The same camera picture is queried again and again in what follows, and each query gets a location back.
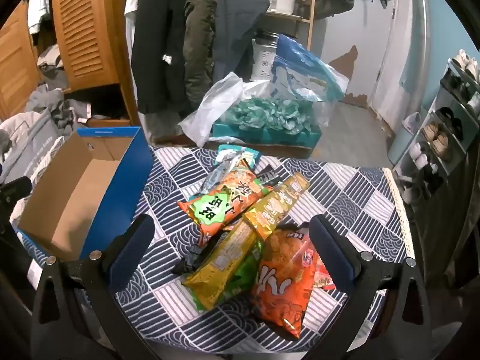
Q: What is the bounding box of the wooden louvred wardrobe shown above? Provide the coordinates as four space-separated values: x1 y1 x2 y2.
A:
0 0 141 128

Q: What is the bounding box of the orange and green snack bag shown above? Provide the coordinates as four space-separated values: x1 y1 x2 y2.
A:
177 157 271 246

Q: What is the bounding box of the black hanging coat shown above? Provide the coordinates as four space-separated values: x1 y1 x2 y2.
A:
131 0 192 115

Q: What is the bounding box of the gold snack bag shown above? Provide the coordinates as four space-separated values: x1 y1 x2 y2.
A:
244 172 310 239
182 220 263 311

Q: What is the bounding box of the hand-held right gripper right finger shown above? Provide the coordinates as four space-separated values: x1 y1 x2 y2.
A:
307 214 451 360

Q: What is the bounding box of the shoe rack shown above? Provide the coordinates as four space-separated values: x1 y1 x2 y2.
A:
394 58 480 203

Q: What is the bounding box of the group of shoes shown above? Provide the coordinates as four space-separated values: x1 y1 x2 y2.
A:
401 50 480 203

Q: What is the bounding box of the wooden shelf rack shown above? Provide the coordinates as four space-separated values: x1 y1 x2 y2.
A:
262 0 317 51

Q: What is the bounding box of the pile of grey clothes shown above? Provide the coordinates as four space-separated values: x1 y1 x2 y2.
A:
26 45 92 132

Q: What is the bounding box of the small black snack packet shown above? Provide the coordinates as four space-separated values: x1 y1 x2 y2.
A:
257 165 286 186

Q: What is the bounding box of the navy patterned tablecloth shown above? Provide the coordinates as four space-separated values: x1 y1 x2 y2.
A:
22 145 415 353

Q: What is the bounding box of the white plastic bag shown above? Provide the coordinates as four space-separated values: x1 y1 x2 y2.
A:
179 73 278 147

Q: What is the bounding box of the teal and silver snack packet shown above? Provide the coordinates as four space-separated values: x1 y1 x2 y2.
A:
202 144 261 196

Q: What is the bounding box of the box of teal leaves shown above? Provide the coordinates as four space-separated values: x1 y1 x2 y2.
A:
212 95 323 147

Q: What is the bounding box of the blue cardboard box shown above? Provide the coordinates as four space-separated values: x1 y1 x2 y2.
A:
17 127 154 261

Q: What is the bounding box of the blue-grey hanging coat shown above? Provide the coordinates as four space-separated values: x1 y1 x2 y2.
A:
214 0 271 83

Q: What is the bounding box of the olive hanging coat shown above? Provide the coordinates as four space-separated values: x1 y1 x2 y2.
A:
183 0 220 109

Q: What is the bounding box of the blue plastic bag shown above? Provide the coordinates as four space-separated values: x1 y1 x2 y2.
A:
271 34 349 102

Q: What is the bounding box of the white pot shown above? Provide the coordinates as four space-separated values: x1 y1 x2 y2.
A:
267 0 297 14

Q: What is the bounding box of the red snack packet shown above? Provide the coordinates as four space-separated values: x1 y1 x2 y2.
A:
300 229 336 291

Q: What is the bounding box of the white hanging shirt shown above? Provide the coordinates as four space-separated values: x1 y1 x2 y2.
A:
124 0 151 64

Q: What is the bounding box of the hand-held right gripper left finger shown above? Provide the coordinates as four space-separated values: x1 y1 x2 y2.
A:
30 214 158 360

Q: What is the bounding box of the white plastic basket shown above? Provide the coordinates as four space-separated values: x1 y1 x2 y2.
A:
252 30 282 81

